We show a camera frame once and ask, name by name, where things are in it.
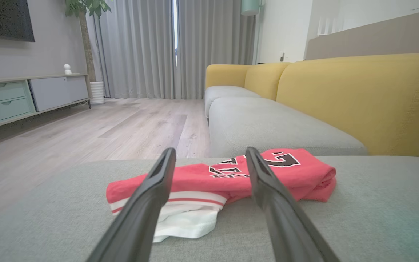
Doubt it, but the red white basketball jersey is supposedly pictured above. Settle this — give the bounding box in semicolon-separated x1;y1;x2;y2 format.
106;147;337;243

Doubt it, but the grey sofa seat cushion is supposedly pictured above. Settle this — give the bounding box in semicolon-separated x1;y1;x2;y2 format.
208;97;368;158
204;86;261;119

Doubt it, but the black wall television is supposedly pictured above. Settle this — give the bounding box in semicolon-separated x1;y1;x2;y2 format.
0;0;35;42

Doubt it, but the grey pleated curtain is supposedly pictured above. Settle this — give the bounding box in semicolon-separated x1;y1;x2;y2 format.
177;0;257;99
93;0;175;99

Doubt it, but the yellow sofa back cushion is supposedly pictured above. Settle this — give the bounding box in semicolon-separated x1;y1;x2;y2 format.
276;53;419;160
244;62;291;101
205;64;252;88

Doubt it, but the beige wall panel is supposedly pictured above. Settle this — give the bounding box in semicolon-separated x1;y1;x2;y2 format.
306;7;419;60

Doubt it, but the white ribbed plant pot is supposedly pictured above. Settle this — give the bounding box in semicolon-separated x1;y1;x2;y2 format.
89;81;105;105

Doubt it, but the green grey tv cabinet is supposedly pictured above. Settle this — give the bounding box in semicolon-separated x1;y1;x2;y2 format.
0;74;91;133

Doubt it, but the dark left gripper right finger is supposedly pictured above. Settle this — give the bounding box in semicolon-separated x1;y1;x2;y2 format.
245;147;341;262

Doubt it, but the green indoor tree plant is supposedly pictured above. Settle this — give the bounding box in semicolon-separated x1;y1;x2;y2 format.
65;0;112;82

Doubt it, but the mint green floor lamp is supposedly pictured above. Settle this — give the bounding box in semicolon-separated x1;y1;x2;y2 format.
241;0;264;16

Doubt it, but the wide grey sofa seat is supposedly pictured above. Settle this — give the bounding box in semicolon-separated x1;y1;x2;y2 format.
0;156;419;262

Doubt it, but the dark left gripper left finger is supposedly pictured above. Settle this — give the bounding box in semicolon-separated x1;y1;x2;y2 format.
86;147;176;262

